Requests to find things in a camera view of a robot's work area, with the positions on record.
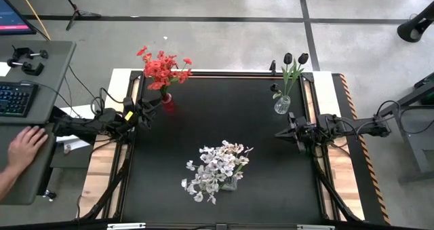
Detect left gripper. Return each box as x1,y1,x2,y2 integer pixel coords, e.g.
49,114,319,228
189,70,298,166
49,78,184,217
133,98,163,131

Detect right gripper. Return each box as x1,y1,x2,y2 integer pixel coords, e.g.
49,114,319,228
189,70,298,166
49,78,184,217
274,112,319,153

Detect black artificial tulip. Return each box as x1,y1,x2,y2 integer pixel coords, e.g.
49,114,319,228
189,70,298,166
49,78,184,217
286,52,310,102
269,82,286,102

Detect green flower stems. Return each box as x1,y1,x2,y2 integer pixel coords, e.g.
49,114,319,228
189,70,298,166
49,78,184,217
223,145,254,190

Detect green artificial leaf plant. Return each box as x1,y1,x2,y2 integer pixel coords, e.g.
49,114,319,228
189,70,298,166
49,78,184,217
281,52,294,102

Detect person's forearm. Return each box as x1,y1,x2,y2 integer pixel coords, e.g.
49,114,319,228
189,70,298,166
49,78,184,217
0,164,22,200

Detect red glass vase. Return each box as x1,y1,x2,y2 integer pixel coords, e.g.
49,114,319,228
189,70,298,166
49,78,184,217
161,93,176,114

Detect small ribbed clear vase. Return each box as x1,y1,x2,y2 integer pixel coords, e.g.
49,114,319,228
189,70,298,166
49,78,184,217
273,94,292,115

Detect large cut-glass vase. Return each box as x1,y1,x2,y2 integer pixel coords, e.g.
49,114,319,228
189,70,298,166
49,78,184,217
222,175,240,192

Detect black orange-striped edge panel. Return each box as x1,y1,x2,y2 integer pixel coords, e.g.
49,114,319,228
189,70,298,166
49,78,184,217
332,72,391,226

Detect white paper sheets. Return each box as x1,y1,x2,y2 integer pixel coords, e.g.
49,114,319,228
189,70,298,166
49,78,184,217
56,104,99,153

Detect grey side desk top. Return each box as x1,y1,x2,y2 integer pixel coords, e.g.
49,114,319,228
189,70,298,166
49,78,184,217
0,39,77,126

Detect grey metal table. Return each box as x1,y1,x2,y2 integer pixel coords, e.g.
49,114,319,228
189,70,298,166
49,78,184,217
373,72,434,184

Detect black tripod stand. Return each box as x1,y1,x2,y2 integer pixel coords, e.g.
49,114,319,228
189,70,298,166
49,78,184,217
56,0,102,32

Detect black C-clamp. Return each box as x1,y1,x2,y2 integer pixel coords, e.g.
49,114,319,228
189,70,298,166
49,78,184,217
5,59,45,77
11,45,50,62

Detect person's hand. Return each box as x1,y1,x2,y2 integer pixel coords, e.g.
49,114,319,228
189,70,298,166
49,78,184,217
7,125,50,172

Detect black desk caster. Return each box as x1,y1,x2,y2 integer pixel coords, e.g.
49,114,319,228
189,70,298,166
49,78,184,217
42,189,58,202

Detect black backlit keyboard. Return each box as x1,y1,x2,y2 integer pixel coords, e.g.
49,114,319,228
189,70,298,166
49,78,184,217
0,81,39,119

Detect grey lower desk panel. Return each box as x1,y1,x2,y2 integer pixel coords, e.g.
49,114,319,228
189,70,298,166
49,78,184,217
0,123,61,206

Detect dark green equipment case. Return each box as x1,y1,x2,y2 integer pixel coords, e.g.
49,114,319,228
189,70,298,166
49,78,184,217
413,72,434,105

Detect black cone-shaped stand base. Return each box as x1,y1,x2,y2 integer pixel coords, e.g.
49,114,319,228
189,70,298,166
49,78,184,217
396,1,434,43

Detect computer monitor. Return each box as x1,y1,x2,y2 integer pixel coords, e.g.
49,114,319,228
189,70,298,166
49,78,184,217
0,0,37,37

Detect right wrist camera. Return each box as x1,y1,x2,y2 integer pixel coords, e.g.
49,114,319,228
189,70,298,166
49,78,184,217
298,115,315,130

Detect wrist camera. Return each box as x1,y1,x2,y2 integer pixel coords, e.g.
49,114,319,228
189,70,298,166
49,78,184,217
298,115,315,130
122,96,136,114

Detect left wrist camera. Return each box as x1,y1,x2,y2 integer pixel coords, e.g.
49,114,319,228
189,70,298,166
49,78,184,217
122,96,136,114

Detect black arm cable sleeve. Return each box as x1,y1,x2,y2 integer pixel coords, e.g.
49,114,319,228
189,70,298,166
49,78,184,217
79,145,132,221
313,148,362,223

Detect black desk cable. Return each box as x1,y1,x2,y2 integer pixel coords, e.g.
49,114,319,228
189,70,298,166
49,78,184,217
66,64,104,113

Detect silver table bracket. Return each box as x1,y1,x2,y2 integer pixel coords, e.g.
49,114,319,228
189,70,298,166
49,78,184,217
296,224,336,230
106,223,146,230

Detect yellow cable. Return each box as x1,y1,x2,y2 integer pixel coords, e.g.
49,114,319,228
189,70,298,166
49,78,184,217
14,0,52,41

